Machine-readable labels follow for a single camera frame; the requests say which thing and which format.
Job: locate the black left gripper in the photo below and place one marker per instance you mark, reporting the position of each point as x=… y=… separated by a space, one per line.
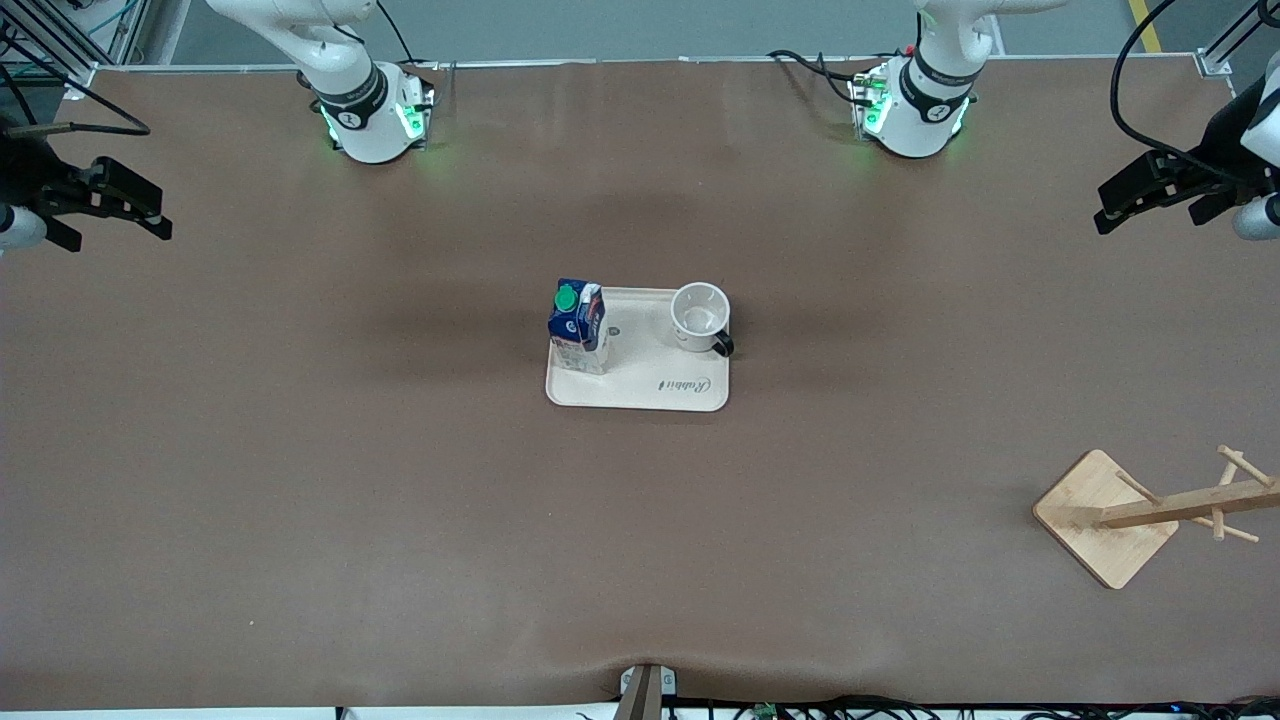
x=1222 y=152

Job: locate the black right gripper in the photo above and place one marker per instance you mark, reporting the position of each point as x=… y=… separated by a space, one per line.
x=28 y=178

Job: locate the blue milk carton green cap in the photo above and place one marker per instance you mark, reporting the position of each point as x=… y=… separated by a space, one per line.
x=580 y=325

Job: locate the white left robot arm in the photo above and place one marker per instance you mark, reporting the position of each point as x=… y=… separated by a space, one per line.
x=915 y=120

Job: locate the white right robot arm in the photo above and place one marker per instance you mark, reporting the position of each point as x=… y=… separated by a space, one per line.
x=365 y=120

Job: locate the wooden cup stand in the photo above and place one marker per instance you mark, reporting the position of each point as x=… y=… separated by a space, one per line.
x=1100 y=515

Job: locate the cream tray with bear print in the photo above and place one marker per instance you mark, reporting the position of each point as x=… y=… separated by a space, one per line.
x=650 y=385

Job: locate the metal table clamp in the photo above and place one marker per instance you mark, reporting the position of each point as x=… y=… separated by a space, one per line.
x=647 y=685

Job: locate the aluminium frame profile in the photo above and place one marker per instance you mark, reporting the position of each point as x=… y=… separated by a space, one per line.
x=60 y=40
x=1225 y=50

